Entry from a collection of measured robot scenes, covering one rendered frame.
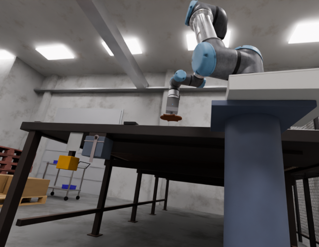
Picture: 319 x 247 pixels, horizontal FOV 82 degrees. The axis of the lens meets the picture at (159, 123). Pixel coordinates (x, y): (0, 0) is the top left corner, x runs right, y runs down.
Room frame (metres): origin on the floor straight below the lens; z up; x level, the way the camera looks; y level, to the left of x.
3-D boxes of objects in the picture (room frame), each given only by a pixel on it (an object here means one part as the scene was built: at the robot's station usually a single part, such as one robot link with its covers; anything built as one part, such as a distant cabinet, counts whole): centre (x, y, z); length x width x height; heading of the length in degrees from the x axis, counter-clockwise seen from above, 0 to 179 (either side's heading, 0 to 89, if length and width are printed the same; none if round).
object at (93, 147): (1.12, 0.36, 0.77); 0.14 x 0.11 x 0.18; 71
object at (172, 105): (1.20, -0.08, 1.14); 0.10 x 0.09 x 0.16; 177
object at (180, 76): (1.09, -0.11, 1.30); 0.11 x 0.11 x 0.08; 9
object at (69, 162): (1.18, 0.53, 0.74); 0.09 x 0.08 x 0.24; 71
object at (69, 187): (4.83, 2.14, 0.45); 0.95 x 0.55 x 0.89; 82
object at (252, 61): (0.60, -0.30, 1.08); 0.13 x 0.12 x 0.14; 99
